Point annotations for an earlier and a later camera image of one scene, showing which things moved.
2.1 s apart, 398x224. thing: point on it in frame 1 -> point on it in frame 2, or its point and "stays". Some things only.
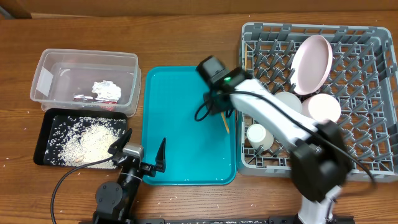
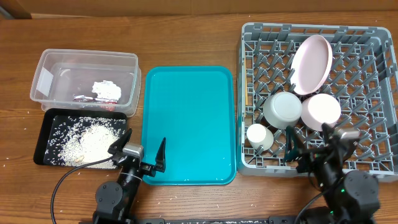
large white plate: (310, 65) stays
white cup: (258, 136) stays
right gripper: (215, 107) -> (292, 152)
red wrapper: (81, 98) stays
